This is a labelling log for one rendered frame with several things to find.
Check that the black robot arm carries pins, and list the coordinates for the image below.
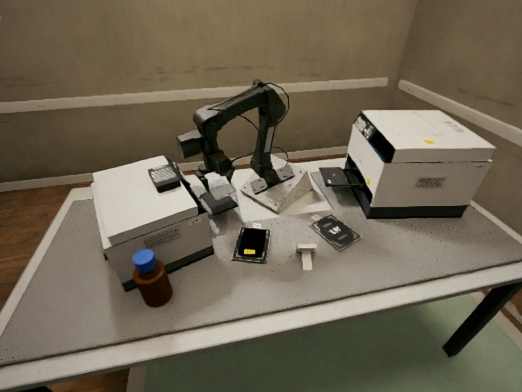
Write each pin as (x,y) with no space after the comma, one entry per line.
(209,122)

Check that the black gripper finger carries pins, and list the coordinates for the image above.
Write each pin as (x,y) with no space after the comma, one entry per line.
(229,177)
(204,181)

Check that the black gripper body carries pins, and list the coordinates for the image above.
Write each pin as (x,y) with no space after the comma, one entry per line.
(203,171)

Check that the brown bottle with blue cap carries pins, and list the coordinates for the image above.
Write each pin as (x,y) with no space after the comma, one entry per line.
(154,284)

